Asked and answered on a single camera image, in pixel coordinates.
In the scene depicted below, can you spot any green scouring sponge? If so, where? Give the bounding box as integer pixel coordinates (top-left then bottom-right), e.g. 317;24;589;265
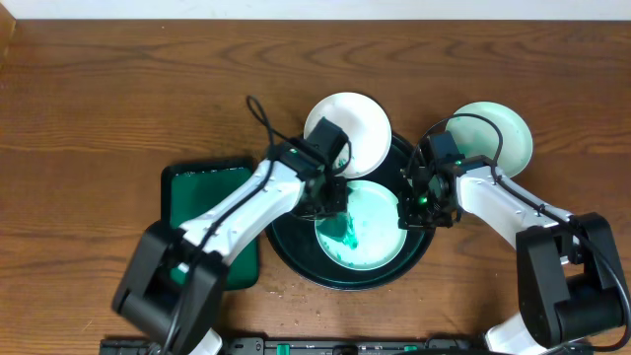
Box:
315;212;358;249

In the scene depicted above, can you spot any rectangular green tray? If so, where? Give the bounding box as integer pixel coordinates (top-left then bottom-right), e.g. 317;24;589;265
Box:
161;157;259;291

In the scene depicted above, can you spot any round black tray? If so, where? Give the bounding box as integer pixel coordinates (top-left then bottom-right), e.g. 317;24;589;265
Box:
266;134;434;291

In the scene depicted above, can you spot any white plate with green streaks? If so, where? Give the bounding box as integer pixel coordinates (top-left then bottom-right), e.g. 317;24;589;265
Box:
303;92;391;179

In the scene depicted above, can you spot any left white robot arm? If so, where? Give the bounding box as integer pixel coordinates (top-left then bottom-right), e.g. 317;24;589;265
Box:
112;117;352;354

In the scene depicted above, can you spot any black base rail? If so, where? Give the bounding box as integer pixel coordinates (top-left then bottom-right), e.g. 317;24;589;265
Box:
99;337;489;355

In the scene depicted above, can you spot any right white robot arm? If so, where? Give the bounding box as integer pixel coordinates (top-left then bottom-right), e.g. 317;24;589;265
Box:
398;132;630;354

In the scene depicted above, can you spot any mint plate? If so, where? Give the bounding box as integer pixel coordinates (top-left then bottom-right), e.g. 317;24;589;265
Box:
446;102;533;178
315;180;407;271

